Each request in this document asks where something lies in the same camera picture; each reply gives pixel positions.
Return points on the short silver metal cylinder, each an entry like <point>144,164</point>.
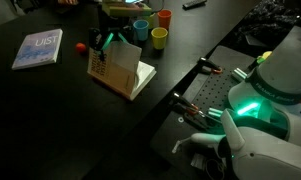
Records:
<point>215,113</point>
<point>239,74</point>

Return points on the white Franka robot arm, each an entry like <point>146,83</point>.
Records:
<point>273,153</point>

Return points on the blue white UIST book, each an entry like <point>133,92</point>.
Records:
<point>36,50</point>

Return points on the small metal washer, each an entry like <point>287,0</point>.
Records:
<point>180,119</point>

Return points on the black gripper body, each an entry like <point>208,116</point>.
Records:
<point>113,23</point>

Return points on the orange plastic cup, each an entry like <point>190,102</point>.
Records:
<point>164,18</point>

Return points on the black patterned cloth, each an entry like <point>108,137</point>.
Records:
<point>273,20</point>

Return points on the blue plastic cup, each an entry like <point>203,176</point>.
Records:
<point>140,30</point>

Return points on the small orange ball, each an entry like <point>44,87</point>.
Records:
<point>80,47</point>

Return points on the black remote control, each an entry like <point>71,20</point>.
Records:
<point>194,3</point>

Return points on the yellow plastic cup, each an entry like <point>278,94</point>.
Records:
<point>159,38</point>

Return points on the green plastic cup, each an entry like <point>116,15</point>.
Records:
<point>151,20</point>

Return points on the beige systems paperback book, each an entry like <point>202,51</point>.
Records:
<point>120,76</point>

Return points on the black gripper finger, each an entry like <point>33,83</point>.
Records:
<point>96,40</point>
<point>123,38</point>

